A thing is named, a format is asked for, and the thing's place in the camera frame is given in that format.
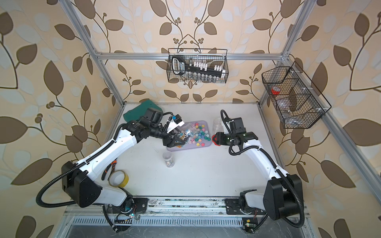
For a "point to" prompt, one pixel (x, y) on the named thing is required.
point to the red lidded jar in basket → (276, 90)
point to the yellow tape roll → (124, 182)
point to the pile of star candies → (201, 135)
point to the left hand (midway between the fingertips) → (180, 135)
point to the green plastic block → (141, 111)
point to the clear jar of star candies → (218, 126)
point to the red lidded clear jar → (188, 133)
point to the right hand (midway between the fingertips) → (218, 138)
